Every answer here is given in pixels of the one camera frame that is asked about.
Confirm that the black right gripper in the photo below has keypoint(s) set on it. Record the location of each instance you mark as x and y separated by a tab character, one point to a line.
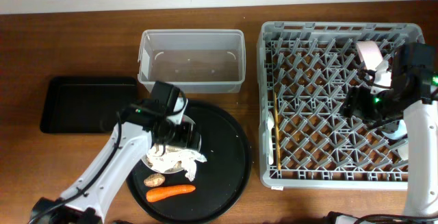
354	103

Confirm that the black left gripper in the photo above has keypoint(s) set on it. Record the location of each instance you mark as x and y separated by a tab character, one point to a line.
185	128

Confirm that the white tissue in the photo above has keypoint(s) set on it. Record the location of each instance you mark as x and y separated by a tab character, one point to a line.
178	159

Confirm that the grey plate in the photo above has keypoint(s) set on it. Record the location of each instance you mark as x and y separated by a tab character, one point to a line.
171	169

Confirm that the brown mushroom piece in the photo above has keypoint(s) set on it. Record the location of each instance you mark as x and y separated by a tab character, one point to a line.
154	180

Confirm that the light blue cup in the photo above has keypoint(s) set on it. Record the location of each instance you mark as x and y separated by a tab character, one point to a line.
397	131

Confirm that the orange carrot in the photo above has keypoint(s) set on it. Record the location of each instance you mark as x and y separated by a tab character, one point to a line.
160	193

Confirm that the wooden chopstick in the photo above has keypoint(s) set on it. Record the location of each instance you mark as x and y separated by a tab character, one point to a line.
276	128

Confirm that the white plastic fork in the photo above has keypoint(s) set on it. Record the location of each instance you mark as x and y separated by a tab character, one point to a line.
270	125

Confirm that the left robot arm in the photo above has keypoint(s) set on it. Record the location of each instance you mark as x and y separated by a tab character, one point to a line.
88	199

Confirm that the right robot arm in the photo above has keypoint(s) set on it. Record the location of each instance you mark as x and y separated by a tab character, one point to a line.
403	89

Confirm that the grey dishwasher rack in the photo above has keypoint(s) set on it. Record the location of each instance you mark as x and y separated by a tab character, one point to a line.
311	66

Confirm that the round black serving tray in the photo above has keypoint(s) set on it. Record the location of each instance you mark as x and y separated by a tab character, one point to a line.
219	182

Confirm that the clear plastic bin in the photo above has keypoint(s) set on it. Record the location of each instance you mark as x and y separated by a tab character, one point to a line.
195	60

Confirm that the black rectangular tray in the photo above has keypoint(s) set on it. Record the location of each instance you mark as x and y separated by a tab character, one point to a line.
85	105

